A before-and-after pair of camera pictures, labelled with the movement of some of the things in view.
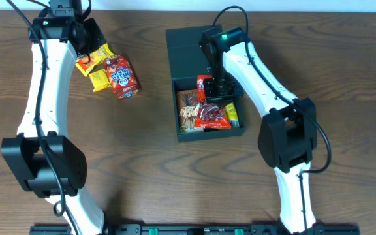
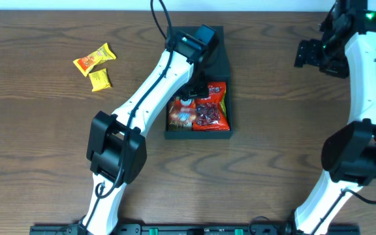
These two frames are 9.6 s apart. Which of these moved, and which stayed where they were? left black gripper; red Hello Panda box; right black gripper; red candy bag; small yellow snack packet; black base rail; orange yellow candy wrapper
Moved: right black gripper; red Hello Panda box; left black gripper
Stayed: red candy bag; small yellow snack packet; orange yellow candy wrapper; black base rail
